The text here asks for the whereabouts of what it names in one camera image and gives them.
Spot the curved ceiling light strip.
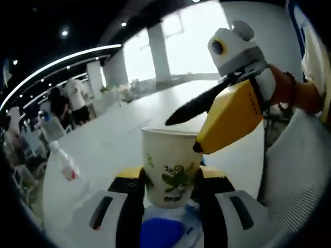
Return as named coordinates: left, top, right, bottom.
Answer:
left=0, top=43, right=122, bottom=112

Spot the clear bottle with red label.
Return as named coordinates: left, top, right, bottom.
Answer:
left=49, top=141, right=89, bottom=192

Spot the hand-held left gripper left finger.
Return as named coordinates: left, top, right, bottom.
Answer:
left=73, top=166, right=145, bottom=248

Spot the clear packet with blue pad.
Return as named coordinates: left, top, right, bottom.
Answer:
left=141, top=201, right=205, bottom=248

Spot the white mesh chair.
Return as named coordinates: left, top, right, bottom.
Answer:
left=258, top=111, right=331, bottom=233

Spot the white round tabletop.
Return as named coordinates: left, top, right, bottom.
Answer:
left=41, top=77, right=267, bottom=248

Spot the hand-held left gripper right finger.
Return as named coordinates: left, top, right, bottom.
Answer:
left=198, top=165, right=275, bottom=248

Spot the white paper cup leaf print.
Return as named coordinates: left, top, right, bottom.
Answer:
left=141, top=128, right=205, bottom=210

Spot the thin gripper cable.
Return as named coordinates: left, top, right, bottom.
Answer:
left=263, top=103, right=274, bottom=145

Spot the person's right hand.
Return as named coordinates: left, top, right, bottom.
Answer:
left=266, top=64, right=288, bottom=108

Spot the dark bead bracelet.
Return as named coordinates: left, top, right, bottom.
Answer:
left=283, top=71, right=297, bottom=109

